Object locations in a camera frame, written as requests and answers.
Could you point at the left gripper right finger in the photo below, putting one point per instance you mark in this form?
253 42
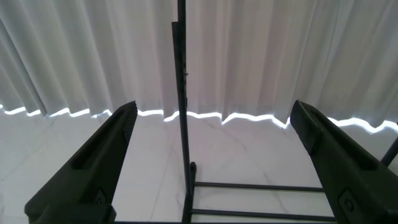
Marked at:
348 174

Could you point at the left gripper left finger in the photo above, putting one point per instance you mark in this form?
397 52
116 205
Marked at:
90 174

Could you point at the black clothes rack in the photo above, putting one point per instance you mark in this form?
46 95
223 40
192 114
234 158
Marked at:
180 93

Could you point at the white curtain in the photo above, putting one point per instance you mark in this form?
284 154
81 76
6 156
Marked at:
93 46

